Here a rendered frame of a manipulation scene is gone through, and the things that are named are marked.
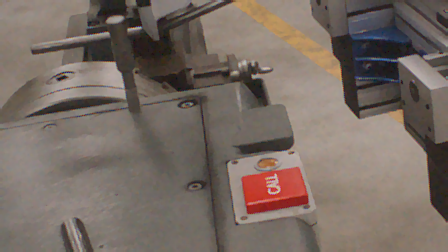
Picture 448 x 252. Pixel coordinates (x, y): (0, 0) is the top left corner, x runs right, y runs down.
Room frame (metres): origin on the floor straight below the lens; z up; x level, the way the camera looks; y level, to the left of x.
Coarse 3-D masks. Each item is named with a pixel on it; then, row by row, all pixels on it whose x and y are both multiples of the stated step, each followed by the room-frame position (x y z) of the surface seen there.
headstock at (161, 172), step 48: (192, 96) 1.20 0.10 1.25; (240, 96) 1.18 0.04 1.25; (0, 144) 1.14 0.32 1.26; (48, 144) 1.12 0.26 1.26; (96, 144) 1.10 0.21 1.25; (144, 144) 1.08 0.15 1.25; (192, 144) 1.07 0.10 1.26; (0, 192) 1.02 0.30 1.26; (48, 192) 1.00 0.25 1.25; (96, 192) 0.99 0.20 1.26; (144, 192) 0.97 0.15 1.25; (192, 192) 0.96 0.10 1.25; (0, 240) 0.92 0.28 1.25; (48, 240) 0.91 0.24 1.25; (96, 240) 0.89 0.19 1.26; (144, 240) 0.88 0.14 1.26; (192, 240) 0.87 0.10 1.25; (240, 240) 0.85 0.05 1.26; (288, 240) 0.84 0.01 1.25
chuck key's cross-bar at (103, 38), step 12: (216, 0) 1.18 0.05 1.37; (228, 0) 1.18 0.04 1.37; (192, 12) 1.18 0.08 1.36; (204, 12) 1.18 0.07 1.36; (156, 24) 1.18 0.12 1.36; (168, 24) 1.18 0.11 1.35; (180, 24) 1.18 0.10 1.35; (84, 36) 1.18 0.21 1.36; (96, 36) 1.18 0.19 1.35; (108, 36) 1.18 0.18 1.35; (132, 36) 1.18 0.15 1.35; (144, 36) 1.18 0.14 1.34; (36, 48) 1.17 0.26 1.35; (48, 48) 1.17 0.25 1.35; (60, 48) 1.17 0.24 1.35; (72, 48) 1.18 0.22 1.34
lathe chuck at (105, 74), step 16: (80, 64) 1.40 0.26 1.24; (96, 64) 1.40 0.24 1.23; (112, 64) 1.41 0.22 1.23; (32, 80) 1.40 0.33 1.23; (48, 80) 1.37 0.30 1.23; (80, 80) 1.35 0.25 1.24; (96, 80) 1.34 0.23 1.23; (112, 80) 1.35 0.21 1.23; (144, 80) 1.38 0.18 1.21; (16, 96) 1.38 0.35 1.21; (32, 96) 1.34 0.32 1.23; (0, 112) 1.39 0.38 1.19
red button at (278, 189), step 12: (288, 168) 0.95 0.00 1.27; (252, 180) 0.94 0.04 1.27; (264, 180) 0.94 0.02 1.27; (276, 180) 0.93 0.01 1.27; (288, 180) 0.93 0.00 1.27; (300, 180) 0.93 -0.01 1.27; (252, 192) 0.92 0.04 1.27; (264, 192) 0.91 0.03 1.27; (276, 192) 0.91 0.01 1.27; (288, 192) 0.91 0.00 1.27; (300, 192) 0.90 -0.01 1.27; (252, 204) 0.90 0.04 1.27; (264, 204) 0.90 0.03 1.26; (276, 204) 0.90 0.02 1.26; (288, 204) 0.90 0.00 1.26; (300, 204) 0.90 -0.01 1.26
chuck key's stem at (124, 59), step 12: (108, 24) 1.17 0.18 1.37; (120, 24) 1.17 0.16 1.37; (120, 36) 1.17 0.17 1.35; (120, 48) 1.17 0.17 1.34; (120, 60) 1.17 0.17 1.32; (132, 60) 1.18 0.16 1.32; (132, 72) 1.18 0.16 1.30; (132, 84) 1.18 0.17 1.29; (132, 96) 1.18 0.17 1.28; (132, 108) 1.18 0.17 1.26
